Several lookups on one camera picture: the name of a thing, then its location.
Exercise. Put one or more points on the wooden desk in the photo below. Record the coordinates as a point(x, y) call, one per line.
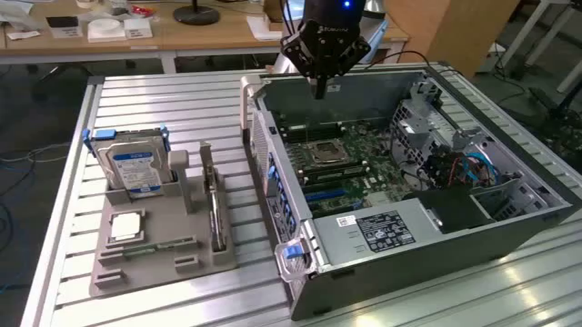
point(69, 43)

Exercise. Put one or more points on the blue case latch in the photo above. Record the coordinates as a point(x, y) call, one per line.
point(292, 253)

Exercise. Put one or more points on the white box with black label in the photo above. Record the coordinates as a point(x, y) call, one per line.
point(64, 29)

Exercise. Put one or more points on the silver CPU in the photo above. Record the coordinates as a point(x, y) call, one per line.
point(126, 226)

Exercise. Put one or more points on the open black PC case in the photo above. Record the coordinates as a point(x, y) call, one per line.
point(409, 272)

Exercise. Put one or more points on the black round lamp base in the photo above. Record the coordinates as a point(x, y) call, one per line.
point(197, 17)

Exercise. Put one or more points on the white paper stack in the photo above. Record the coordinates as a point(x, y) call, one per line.
point(264, 29)

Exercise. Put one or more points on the blue expansion slot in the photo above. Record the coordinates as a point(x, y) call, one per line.
point(325, 195)

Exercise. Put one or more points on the beige tape roll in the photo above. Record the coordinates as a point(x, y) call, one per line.
point(86, 4)

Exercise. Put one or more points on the small white labelled box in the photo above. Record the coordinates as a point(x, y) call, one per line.
point(137, 29)

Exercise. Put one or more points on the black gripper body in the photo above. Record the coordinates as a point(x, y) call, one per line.
point(325, 20)

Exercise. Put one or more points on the white paper tag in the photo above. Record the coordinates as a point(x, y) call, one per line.
point(23, 35)

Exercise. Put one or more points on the wooden cabinet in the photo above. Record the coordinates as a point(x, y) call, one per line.
point(469, 34)

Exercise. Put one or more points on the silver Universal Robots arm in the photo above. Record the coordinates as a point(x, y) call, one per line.
point(284, 66)

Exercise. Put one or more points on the green motherboard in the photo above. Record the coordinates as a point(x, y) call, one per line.
point(384, 163)

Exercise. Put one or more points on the white box with tape roll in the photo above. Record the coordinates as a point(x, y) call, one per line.
point(108, 32)

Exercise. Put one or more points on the grey power supply unit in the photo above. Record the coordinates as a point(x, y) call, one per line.
point(341, 245)

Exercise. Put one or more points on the silver chipset heatsink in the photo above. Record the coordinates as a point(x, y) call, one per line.
point(379, 199)

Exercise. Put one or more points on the metal CPU socket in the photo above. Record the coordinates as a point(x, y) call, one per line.
point(326, 151)

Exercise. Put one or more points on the black graphics card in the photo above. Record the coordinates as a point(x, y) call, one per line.
point(218, 218)

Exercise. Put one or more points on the green RAM stick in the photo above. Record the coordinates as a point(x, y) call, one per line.
point(148, 248)

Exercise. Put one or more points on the hard disk with blue bracket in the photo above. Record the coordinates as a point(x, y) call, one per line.
point(132, 167)

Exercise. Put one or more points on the metal disk bay cage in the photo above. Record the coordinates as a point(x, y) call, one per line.
point(416, 131)
point(523, 194)

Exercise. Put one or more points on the black office chair base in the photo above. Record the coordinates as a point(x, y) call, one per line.
point(41, 93)

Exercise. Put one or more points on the black installed RAM stick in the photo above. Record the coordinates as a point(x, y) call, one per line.
point(337, 172)

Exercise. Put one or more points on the grey parts rack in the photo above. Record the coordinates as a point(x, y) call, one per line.
point(156, 276)

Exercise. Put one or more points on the red and white packet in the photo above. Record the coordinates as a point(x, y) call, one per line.
point(144, 10)

